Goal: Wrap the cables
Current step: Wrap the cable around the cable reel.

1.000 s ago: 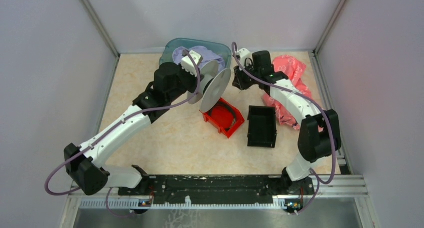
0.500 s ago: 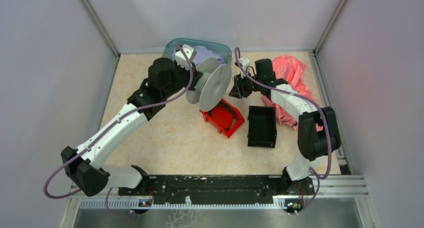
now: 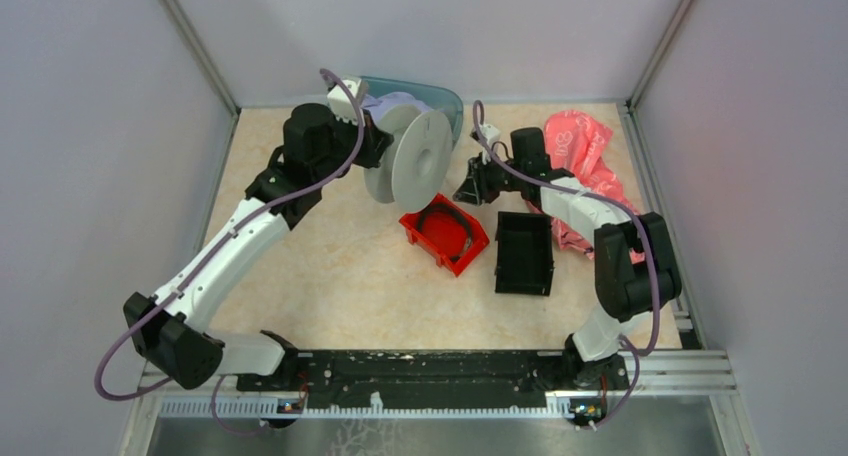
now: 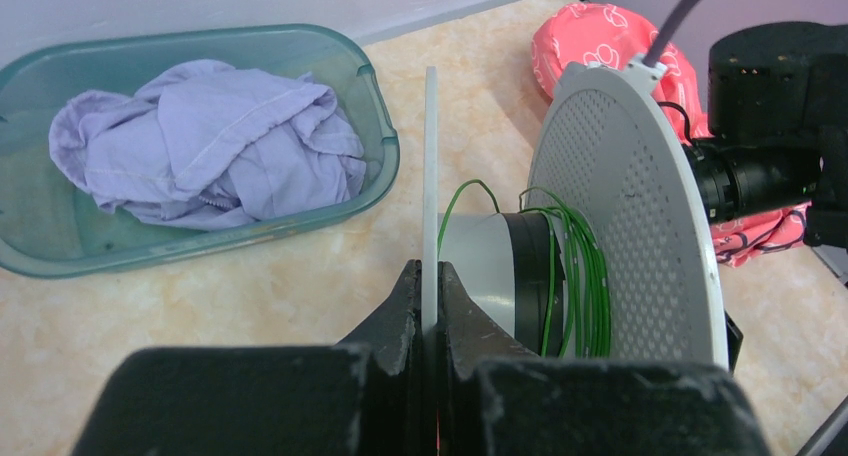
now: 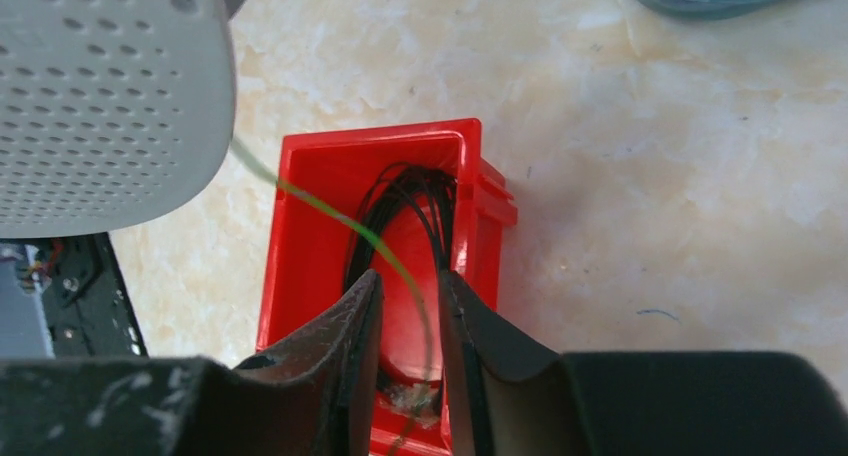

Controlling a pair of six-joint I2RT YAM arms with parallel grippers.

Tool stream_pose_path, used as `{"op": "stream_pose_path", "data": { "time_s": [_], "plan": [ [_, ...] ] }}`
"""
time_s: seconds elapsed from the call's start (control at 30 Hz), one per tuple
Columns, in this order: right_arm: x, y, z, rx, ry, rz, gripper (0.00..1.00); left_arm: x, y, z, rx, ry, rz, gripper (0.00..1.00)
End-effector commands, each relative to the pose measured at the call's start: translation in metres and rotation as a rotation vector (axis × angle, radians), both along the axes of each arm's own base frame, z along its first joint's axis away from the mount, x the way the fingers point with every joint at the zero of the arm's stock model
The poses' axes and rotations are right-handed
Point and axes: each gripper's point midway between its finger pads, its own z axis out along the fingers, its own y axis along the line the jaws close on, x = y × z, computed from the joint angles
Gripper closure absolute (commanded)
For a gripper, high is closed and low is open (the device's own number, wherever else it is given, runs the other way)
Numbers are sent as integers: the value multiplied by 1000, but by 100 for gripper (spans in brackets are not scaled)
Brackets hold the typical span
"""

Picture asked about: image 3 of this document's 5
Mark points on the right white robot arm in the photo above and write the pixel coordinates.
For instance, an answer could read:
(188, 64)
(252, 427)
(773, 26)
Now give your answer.
(635, 267)

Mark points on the teal plastic basin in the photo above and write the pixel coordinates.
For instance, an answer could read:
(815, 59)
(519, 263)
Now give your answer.
(438, 98)

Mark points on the black plastic bin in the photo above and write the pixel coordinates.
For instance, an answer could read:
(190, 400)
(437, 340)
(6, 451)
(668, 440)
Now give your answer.
(524, 261)

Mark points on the grey plastic cable spool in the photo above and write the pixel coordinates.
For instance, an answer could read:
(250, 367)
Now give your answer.
(414, 166)

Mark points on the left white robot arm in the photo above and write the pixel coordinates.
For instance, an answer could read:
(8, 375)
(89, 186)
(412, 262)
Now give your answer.
(171, 327)

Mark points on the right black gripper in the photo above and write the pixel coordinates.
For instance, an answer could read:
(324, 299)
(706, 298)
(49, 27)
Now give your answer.
(476, 190)

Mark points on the grey slotted cable duct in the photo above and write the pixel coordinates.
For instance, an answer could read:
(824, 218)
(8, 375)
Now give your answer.
(278, 408)

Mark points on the red plastic bin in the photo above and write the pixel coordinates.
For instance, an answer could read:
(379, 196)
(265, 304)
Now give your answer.
(450, 235)

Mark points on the purple cloth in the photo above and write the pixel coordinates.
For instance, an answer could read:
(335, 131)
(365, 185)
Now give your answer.
(378, 107)

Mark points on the pink patterned cloth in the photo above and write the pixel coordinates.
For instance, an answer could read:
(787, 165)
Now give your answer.
(576, 142)

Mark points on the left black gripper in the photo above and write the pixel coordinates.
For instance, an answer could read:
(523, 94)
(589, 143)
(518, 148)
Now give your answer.
(375, 143)

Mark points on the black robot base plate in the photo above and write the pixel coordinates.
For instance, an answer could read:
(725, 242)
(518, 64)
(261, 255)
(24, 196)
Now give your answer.
(447, 380)

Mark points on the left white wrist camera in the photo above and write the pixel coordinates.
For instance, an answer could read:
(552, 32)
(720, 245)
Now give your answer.
(344, 96)

